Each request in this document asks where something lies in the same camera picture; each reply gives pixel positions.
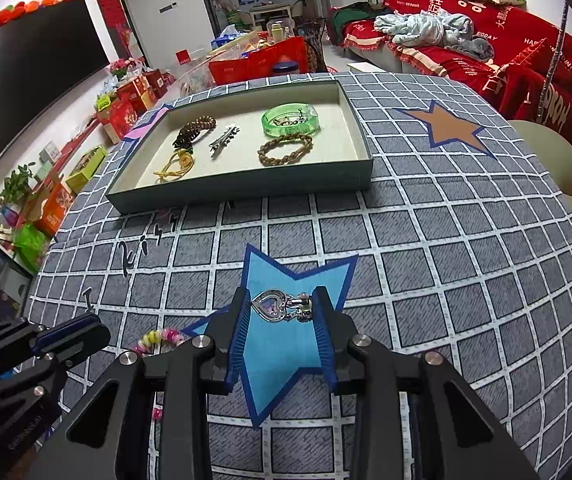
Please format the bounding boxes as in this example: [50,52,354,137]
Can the pastel coloured spiral bracelet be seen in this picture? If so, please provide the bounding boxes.
[132,327,187,422]

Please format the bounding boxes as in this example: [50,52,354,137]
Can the green gift box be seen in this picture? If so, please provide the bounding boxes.
[65,146,108,193]

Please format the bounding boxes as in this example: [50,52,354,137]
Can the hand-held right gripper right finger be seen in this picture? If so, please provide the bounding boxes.
[315,285,539,480]

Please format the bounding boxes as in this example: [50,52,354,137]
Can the translucent green bangle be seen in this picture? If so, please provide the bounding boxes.
[261,102,323,139]

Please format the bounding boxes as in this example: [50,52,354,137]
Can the grey checked tablecloth with stars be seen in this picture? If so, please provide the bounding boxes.
[30,71,572,480]

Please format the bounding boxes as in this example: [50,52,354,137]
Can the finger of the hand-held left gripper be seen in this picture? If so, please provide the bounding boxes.
[0,357,70,403]
[0,312,112,379]

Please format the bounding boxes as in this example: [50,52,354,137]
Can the silver duckbill hair clip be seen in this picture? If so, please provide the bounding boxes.
[209,126,241,160]

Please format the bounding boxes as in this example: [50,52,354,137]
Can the dark green clothes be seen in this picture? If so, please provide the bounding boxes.
[327,2,392,43]

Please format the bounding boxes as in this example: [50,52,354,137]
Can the clear plastic bags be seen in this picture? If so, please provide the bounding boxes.
[176,52,217,96]

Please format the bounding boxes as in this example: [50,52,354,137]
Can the metal walking cane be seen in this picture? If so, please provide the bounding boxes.
[533,2,569,123]

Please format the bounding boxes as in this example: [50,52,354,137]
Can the shallow grey-green jewelry tray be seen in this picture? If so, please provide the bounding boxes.
[105,79,374,215]

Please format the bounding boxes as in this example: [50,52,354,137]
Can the pink flower bouquet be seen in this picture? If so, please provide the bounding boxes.
[108,57,144,78]

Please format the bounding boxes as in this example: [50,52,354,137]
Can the silver heart pendant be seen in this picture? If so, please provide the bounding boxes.
[252,288,314,323]

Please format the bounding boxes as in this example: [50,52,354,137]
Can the black television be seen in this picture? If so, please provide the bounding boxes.
[0,0,112,161]

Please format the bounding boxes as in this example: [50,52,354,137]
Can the red gift box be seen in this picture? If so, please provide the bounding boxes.
[97,97,139,143]
[116,77,154,111]
[146,70,169,98]

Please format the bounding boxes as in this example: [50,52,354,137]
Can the yellow elastic hair tie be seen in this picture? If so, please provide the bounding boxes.
[154,150,196,182]

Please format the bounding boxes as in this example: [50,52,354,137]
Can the green packet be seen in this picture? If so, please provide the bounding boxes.
[13,224,47,268]

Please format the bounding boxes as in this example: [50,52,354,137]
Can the golden brown spiral hair tie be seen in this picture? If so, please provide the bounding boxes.
[258,135,314,167]

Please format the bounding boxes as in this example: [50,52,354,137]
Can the small white side table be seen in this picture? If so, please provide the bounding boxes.
[346,61,382,77]

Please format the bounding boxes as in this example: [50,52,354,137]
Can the red door decoration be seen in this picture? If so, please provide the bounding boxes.
[100,0,132,58]

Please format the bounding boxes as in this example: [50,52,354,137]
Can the green potted plant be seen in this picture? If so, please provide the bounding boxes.
[0,162,37,206]

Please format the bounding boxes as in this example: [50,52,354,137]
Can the row of coloured paper lanterns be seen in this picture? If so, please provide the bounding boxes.
[0,0,87,43]

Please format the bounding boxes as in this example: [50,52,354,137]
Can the black hair claw clip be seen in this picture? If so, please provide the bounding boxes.
[172,116,218,150]

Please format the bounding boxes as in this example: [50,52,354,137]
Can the grey crumpled cloth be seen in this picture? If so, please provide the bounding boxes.
[453,37,496,61]

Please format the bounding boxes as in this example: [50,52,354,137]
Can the orange gift box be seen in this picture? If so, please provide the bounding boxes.
[33,182,74,236]

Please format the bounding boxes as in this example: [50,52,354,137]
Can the white door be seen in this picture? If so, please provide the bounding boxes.
[126,0,214,68]

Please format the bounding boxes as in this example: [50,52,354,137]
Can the red covered sofa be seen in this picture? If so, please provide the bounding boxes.
[327,0,572,158]

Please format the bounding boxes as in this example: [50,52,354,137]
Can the light blue crumpled clothes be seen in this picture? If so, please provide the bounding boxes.
[373,11,474,47]

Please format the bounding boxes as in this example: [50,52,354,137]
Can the red printed sofa blanket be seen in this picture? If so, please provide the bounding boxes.
[341,0,572,158]

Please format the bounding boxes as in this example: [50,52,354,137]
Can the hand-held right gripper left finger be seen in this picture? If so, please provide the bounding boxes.
[28,286,253,480]

